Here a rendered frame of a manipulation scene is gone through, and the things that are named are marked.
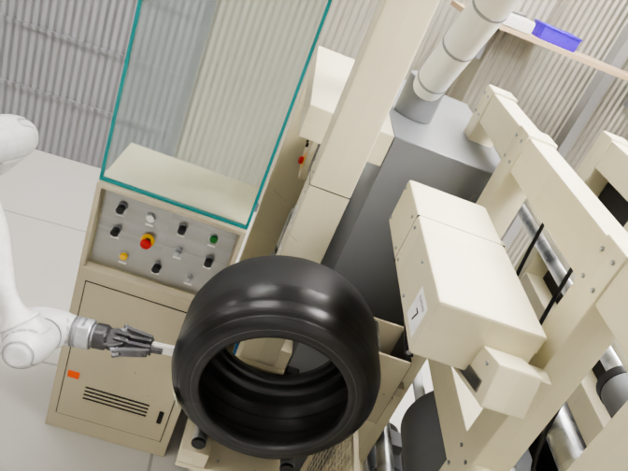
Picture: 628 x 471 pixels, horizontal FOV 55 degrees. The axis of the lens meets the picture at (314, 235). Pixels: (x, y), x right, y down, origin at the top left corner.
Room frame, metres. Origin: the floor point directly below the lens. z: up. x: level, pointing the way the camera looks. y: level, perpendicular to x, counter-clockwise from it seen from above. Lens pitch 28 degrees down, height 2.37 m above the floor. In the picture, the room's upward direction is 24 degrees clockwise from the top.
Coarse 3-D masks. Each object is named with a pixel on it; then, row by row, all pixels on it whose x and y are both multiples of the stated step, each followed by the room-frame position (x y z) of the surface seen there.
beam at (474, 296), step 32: (416, 192) 1.58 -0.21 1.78; (416, 224) 1.41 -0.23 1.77; (448, 224) 1.46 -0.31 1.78; (480, 224) 1.55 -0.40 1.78; (416, 256) 1.30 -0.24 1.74; (448, 256) 1.27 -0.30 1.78; (480, 256) 1.35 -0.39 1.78; (416, 288) 1.20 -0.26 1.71; (448, 288) 1.13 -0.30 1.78; (480, 288) 1.19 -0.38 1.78; (512, 288) 1.26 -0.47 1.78; (448, 320) 1.07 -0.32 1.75; (480, 320) 1.08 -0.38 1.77; (512, 320) 1.11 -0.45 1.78; (416, 352) 1.07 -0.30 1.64; (448, 352) 1.08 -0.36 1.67; (512, 352) 1.10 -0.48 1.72
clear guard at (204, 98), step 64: (192, 0) 1.85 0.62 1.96; (256, 0) 1.88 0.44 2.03; (320, 0) 1.91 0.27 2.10; (128, 64) 1.83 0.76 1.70; (192, 64) 1.86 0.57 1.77; (256, 64) 1.89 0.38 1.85; (128, 128) 1.84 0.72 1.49; (192, 128) 1.87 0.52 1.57; (256, 128) 1.90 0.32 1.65; (192, 192) 1.88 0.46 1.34; (256, 192) 1.91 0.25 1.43
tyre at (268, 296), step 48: (240, 288) 1.34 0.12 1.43; (288, 288) 1.34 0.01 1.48; (336, 288) 1.44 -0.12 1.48; (192, 336) 1.25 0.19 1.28; (240, 336) 1.24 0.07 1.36; (288, 336) 1.26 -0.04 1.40; (336, 336) 1.29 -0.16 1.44; (192, 384) 1.23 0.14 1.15; (240, 384) 1.52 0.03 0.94; (288, 384) 1.56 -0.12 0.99; (336, 384) 1.56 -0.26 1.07; (240, 432) 1.36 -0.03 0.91; (288, 432) 1.41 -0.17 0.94; (336, 432) 1.30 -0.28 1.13
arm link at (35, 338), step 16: (0, 208) 1.35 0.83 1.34; (0, 224) 1.31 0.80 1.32; (0, 240) 1.28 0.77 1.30; (0, 256) 1.24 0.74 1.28; (0, 272) 1.20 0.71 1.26; (0, 288) 1.17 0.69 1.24; (16, 288) 1.20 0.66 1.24; (0, 304) 1.15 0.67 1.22; (16, 304) 1.16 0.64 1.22; (16, 320) 1.13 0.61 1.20; (32, 320) 1.15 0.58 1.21; (48, 320) 1.23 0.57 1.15; (16, 336) 1.09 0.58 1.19; (32, 336) 1.11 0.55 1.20; (48, 336) 1.15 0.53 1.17; (16, 352) 1.06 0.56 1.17; (32, 352) 1.08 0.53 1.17; (48, 352) 1.13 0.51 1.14; (16, 368) 1.06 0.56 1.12
